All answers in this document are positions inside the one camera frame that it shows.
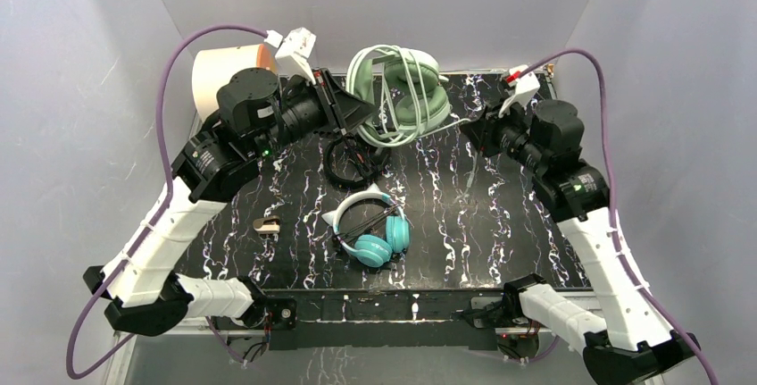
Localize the teal cat-ear headphones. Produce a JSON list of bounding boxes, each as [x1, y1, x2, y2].
[[322, 183, 411, 268]]

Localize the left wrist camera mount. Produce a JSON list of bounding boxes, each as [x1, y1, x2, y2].
[[264, 27, 316, 85]]

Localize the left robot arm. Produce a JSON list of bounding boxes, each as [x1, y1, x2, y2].
[[84, 68, 376, 337]]

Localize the cream cylindrical drum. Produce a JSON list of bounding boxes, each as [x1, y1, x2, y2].
[[191, 44, 278, 122]]

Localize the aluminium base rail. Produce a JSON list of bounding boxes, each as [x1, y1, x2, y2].
[[106, 289, 663, 385]]

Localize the small tan white clip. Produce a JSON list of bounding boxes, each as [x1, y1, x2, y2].
[[253, 215, 281, 235]]

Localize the green headphones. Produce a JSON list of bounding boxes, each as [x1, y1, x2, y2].
[[345, 45, 452, 148]]

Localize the green headphone cable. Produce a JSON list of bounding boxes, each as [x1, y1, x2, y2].
[[345, 45, 481, 206]]

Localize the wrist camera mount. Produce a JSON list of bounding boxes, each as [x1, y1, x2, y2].
[[497, 64, 540, 117], [264, 27, 316, 85]]

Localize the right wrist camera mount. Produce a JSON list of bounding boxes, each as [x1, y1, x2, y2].
[[497, 64, 540, 117]]

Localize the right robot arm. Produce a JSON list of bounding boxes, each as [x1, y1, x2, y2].
[[461, 100, 699, 384]]

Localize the black headphones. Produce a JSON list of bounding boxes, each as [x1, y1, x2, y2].
[[322, 136, 391, 190]]

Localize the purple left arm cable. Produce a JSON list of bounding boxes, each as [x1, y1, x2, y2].
[[64, 23, 284, 381]]

